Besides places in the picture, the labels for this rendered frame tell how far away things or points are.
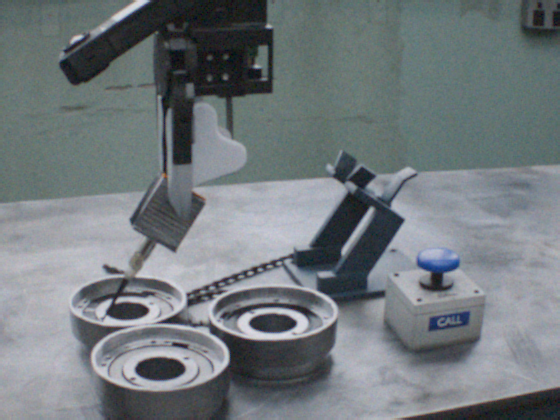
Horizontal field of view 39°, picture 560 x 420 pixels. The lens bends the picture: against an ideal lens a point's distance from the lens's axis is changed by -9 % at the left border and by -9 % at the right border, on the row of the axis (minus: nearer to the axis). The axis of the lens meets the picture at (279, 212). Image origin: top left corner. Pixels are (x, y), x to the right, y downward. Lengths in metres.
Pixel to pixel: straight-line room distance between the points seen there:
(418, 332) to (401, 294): 0.04
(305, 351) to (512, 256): 0.35
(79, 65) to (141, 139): 1.68
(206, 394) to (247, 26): 0.27
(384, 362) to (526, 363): 0.12
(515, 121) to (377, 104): 0.48
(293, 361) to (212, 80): 0.22
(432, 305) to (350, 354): 0.08
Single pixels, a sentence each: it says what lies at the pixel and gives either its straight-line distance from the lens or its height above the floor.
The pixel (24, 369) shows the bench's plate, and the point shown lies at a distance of 0.71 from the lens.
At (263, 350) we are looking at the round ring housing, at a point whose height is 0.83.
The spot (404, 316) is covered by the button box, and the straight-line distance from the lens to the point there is 0.72.
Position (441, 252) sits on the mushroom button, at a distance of 0.73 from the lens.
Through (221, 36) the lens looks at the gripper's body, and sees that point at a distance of 0.61.
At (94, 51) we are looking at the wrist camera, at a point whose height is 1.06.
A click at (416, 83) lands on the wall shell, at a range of 2.45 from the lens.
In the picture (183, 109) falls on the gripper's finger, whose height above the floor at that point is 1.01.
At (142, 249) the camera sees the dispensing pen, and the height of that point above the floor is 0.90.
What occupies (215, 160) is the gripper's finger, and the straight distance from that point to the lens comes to 0.64.
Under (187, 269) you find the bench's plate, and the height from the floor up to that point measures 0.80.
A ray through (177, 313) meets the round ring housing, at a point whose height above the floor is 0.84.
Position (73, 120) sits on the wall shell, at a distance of 2.27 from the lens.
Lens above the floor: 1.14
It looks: 19 degrees down
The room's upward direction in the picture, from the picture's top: straight up
